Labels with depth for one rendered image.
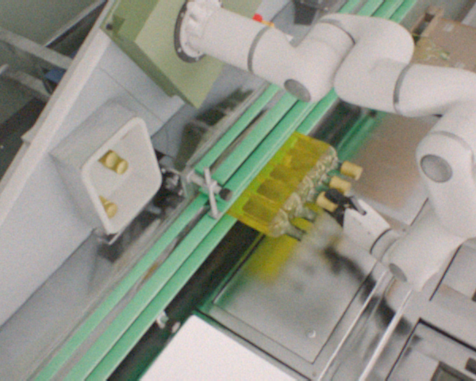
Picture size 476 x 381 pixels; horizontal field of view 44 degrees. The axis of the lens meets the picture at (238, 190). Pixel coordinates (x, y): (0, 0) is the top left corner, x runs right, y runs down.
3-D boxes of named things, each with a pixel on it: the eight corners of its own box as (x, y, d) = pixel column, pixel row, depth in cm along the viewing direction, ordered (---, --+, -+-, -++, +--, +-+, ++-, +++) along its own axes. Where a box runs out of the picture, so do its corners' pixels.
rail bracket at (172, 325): (131, 315, 137) (174, 344, 131) (124, 302, 132) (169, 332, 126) (142, 302, 139) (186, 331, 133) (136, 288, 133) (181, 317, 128)
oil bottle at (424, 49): (367, 44, 194) (443, 69, 183) (368, 32, 190) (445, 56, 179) (375, 33, 196) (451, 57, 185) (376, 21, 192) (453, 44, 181)
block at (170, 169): (163, 190, 138) (186, 202, 135) (155, 163, 130) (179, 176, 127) (172, 180, 139) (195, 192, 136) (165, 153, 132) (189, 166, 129)
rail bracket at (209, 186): (187, 206, 136) (231, 230, 131) (175, 159, 123) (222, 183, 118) (195, 198, 138) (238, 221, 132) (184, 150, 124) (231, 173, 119)
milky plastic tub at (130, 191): (83, 221, 127) (113, 239, 124) (47, 152, 110) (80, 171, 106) (136, 169, 135) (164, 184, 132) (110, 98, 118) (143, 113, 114)
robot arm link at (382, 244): (401, 253, 134) (391, 246, 135) (406, 231, 127) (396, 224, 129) (378, 272, 131) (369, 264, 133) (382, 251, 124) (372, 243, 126)
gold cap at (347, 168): (346, 157, 144) (362, 164, 142) (347, 164, 147) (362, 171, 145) (339, 169, 143) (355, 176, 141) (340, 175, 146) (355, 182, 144)
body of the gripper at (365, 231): (394, 248, 135) (358, 219, 141) (400, 222, 127) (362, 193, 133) (372, 267, 132) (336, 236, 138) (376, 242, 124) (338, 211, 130)
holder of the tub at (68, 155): (90, 233, 132) (114, 248, 128) (47, 152, 110) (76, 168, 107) (139, 182, 140) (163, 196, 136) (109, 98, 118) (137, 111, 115)
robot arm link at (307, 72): (240, 54, 106) (316, 86, 99) (279, 5, 110) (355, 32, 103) (250, 87, 114) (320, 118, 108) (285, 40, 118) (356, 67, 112)
